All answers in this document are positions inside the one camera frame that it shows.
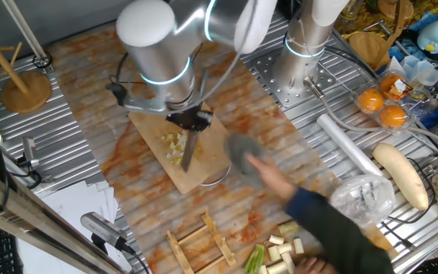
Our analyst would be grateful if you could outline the thin black cable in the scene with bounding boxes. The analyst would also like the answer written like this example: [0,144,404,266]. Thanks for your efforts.
[379,157,437,250]

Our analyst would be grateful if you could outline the white daikon radish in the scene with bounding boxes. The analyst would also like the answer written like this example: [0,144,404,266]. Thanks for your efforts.
[372,142,430,212]

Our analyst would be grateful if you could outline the clear plastic cups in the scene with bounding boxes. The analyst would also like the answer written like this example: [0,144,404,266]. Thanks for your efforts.
[388,55,438,88]

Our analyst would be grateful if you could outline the steel cleaver knife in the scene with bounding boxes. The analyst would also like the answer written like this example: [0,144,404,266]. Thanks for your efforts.
[179,67,211,174]

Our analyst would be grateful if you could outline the aluminium frame beam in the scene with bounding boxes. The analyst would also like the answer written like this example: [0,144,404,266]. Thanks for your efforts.
[0,161,129,274]

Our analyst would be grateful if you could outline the white paper stack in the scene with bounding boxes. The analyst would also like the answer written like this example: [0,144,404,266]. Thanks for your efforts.
[16,180,138,274]

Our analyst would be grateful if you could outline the white scallion stalk piece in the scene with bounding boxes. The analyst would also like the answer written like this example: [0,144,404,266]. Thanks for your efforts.
[160,131,189,155]

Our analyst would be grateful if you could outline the clear plastic fruit container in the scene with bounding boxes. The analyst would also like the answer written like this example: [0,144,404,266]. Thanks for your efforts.
[353,69,431,135]

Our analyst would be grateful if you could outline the grey hose with metal connector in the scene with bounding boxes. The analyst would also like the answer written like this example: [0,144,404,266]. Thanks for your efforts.
[303,75,438,151]

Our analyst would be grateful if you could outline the teal towel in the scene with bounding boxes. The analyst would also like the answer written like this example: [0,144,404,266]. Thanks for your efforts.
[224,132,268,187]

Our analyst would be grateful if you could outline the silver camera with black mount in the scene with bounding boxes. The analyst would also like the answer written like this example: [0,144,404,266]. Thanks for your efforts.
[80,212,129,253]

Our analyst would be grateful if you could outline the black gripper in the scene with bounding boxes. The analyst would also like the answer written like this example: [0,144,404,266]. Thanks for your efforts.
[165,105,214,132]

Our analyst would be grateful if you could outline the dark sleeved right forearm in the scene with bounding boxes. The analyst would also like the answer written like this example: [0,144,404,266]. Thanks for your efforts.
[285,186,397,274]

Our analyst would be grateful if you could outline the wooden stand with round base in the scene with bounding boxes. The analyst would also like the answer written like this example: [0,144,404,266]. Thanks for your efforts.
[0,0,54,115]

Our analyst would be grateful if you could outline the green scallion leaf bunch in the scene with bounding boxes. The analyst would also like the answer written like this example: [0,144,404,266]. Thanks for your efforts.
[243,244,266,274]

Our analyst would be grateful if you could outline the white plastic wrap roll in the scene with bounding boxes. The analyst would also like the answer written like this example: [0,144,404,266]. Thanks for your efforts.
[316,113,385,178]

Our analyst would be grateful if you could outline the dark sleeved person right hand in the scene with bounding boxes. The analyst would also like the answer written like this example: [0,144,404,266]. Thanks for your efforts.
[245,151,300,202]

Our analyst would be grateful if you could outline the wooden knife rack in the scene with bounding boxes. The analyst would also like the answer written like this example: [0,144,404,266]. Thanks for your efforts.
[165,208,238,274]

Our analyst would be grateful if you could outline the small silver camera on clamp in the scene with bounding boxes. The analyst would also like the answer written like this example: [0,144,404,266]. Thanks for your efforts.
[21,135,42,169]

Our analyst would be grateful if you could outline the black round cable plug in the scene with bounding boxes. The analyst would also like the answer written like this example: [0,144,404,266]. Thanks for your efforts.
[106,81,129,107]

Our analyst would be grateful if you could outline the orange fruit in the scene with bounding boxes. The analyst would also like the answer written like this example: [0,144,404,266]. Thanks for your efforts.
[379,104,408,129]
[357,88,385,113]
[379,74,405,97]

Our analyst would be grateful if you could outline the black camera cable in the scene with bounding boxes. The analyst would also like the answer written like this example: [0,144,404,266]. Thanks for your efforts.
[122,243,151,274]

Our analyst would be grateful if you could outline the pale green scallion piece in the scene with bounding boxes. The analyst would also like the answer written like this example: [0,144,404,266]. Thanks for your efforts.
[277,221,300,235]

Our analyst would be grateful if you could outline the light blue plush toy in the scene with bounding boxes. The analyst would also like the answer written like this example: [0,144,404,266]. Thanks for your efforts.
[416,19,438,54]

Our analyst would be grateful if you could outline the orange marble pattern mat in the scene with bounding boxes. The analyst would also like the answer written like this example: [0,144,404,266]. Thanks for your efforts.
[46,5,400,274]

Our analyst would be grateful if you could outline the white stand leg with ring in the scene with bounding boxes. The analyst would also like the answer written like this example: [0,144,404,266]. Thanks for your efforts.
[0,0,54,70]

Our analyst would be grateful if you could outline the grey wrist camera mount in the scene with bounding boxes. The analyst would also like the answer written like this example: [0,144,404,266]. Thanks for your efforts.
[122,74,169,114]

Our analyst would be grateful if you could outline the wooden cutting board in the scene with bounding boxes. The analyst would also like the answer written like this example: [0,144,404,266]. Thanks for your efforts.
[128,100,232,195]

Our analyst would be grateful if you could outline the clear plastic bag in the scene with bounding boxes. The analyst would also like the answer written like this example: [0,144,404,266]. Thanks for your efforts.
[328,174,396,228]

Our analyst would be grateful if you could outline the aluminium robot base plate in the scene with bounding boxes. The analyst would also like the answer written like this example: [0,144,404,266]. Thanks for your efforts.
[241,47,338,109]

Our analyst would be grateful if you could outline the wooden disc holder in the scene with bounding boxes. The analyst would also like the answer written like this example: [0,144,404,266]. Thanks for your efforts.
[348,0,414,72]

